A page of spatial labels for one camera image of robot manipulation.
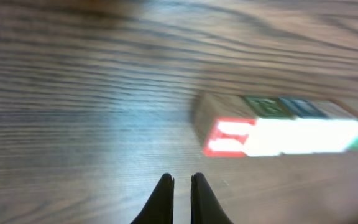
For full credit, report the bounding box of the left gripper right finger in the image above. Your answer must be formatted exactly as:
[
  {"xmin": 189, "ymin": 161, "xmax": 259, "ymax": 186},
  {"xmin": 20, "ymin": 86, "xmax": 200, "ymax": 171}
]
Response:
[{"xmin": 191, "ymin": 173, "xmax": 233, "ymax": 224}]

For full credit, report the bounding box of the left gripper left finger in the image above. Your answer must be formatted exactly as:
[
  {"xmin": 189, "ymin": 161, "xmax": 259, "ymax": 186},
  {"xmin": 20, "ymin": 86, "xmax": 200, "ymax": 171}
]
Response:
[{"xmin": 131, "ymin": 173, "xmax": 175, "ymax": 224}]

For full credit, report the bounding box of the red I letter block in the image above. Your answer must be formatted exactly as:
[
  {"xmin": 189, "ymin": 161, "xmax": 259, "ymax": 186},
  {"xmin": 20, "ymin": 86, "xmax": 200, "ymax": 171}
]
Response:
[{"xmin": 193, "ymin": 93, "xmax": 258, "ymax": 157}]

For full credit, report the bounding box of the cream picture block yellow side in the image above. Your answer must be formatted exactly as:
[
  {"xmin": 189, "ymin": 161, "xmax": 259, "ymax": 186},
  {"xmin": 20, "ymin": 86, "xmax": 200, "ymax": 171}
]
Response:
[{"xmin": 241, "ymin": 96, "xmax": 295, "ymax": 157}]

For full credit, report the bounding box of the cream block red X side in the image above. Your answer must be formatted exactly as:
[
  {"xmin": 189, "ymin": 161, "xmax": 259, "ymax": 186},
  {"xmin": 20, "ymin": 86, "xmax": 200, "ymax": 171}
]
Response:
[{"xmin": 279, "ymin": 97, "xmax": 329, "ymax": 154}]

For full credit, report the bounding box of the plain cream block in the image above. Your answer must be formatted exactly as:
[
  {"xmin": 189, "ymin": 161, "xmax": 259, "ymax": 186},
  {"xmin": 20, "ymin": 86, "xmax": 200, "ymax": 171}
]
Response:
[{"xmin": 312, "ymin": 100, "xmax": 358, "ymax": 153}]

